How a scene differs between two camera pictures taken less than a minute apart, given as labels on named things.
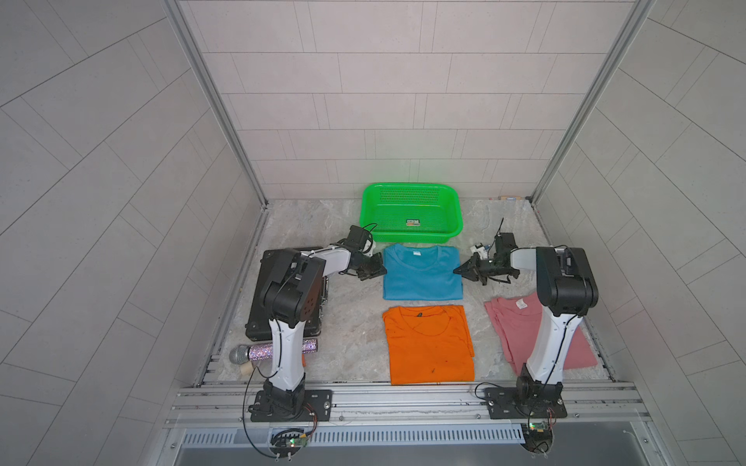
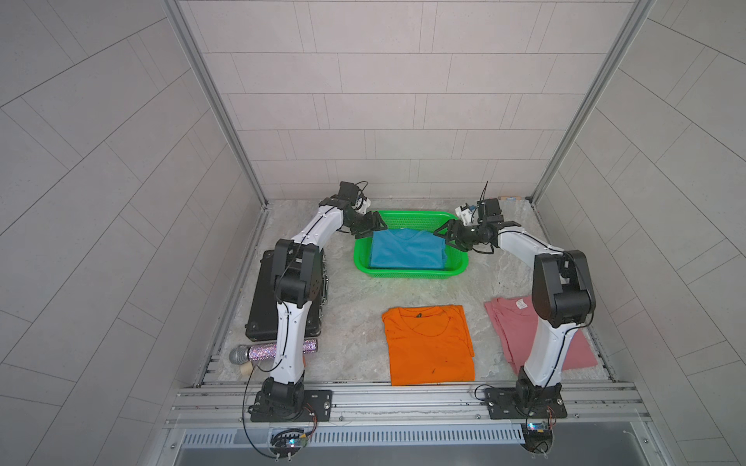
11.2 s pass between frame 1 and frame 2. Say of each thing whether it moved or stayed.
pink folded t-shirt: stayed
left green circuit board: stayed
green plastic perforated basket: moved
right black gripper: moved
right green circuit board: stayed
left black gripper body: moved
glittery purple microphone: stayed
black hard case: stayed
